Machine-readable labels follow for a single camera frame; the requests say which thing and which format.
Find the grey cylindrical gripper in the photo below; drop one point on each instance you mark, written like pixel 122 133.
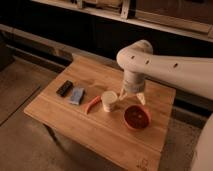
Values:
pixel 133 83

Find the red ceramic bowl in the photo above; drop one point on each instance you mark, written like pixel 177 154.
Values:
pixel 137 117

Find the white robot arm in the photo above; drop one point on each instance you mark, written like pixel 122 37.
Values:
pixel 194 75

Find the white paper cup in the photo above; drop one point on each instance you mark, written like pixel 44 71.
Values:
pixel 109 98

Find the orange carrot toy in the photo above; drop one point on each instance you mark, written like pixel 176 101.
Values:
pixel 93 102

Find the wooden table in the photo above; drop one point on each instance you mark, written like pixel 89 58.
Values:
pixel 102 132

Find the blue sponge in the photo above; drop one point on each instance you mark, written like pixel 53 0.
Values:
pixel 76 95

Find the black rectangular block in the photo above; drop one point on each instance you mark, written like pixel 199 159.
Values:
pixel 64 88

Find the wooden shelf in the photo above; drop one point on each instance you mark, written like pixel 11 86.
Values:
pixel 179 26

